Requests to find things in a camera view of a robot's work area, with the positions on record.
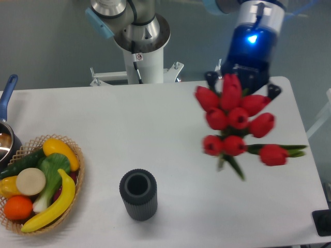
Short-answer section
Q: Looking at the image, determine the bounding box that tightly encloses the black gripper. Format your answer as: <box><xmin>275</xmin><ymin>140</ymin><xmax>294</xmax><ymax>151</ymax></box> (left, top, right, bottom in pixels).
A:
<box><xmin>204</xmin><ymin>24</ymin><xmax>282</xmax><ymax>100</ymax></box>

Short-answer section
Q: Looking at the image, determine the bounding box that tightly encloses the red tulip bouquet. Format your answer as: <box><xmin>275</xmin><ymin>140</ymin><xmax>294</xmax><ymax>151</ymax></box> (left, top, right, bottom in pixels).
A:
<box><xmin>194</xmin><ymin>74</ymin><xmax>306</xmax><ymax>180</ymax></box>

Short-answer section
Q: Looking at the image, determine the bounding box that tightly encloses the dark grey ribbed vase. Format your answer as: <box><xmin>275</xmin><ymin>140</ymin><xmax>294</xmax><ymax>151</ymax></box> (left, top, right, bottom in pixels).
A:
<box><xmin>119</xmin><ymin>168</ymin><xmax>158</xmax><ymax>221</ymax></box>

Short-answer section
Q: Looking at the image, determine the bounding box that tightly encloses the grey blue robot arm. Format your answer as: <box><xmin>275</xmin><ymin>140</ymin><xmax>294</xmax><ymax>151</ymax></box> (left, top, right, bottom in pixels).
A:
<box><xmin>85</xmin><ymin>1</ymin><xmax>288</xmax><ymax>99</ymax></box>

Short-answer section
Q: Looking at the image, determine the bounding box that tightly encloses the black device at edge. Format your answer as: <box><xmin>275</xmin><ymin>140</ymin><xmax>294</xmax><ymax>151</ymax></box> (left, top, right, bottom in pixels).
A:
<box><xmin>312</xmin><ymin>209</ymin><xmax>331</xmax><ymax>237</ymax></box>

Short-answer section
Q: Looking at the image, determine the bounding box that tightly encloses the green bok choy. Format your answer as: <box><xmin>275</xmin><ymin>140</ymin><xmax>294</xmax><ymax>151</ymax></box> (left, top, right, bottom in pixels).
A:
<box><xmin>33</xmin><ymin>153</ymin><xmax>70</xmax><ymax>213</ymax></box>

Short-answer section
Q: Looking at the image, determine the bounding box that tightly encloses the yellow banana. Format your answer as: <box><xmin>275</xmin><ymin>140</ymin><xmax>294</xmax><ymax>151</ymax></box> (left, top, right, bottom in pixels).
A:
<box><xmin>21</xmin><ymin>169</ymin><xmax>76</xmax><ymax>233</ymax></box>

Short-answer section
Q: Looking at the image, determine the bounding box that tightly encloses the woven wicker basket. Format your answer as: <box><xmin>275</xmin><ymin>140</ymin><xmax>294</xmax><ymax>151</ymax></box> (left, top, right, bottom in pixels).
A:
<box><xmin>1</xmin><ymin>134</ymin><xmax>85</xmax><ymax>236</ymax></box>

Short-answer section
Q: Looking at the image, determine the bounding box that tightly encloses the dark green cucumber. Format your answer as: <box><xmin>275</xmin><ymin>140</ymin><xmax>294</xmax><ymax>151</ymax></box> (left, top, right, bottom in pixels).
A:
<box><xmin>1</xmin><ymin>149</ymin><xmax>46</xmax><ymax>180</ymax></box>

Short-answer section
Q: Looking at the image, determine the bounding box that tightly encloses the beige round disc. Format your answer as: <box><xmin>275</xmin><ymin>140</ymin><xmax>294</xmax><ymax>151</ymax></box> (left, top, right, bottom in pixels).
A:
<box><xmin>16</xmin><ymin>168</ymin><xmax>46</xmax><ymax>196</ymax></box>

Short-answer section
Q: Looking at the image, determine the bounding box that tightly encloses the orange fruit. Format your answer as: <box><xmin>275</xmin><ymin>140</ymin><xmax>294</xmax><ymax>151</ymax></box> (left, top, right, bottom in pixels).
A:
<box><xmin>4</xmin><ymin>196</ymin><xmax>33</xmax><ymax>221</ymax></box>

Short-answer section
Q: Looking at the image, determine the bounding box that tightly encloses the yellow bell pepper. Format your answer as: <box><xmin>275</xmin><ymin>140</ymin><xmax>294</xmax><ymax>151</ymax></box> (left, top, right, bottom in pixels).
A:
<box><xmin>1</xmin><ymin>176</ymin><xmax>22</xmax><ymax>199</ymax></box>

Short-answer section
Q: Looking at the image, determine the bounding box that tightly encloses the white frame at right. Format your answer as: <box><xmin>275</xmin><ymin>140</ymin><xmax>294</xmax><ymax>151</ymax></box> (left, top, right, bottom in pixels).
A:
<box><xmin>306</xmin><ymin>88</ymin><xmax>330</xmax><ymax>139</ymax></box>

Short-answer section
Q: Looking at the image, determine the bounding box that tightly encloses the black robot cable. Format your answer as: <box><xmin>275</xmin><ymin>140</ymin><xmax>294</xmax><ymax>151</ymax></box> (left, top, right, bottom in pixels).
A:
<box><xmin>130</xmin><ymin>40</ymin><xmax>144</xmax><ymax>85</ymax></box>

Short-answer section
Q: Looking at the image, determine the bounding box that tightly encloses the blue handled saucepan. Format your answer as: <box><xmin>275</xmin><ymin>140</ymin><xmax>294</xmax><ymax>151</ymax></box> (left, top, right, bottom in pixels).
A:
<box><xmin>1</xmin><ymin>74</ymin><xmax>22</xmax><ymax>172</ymax></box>

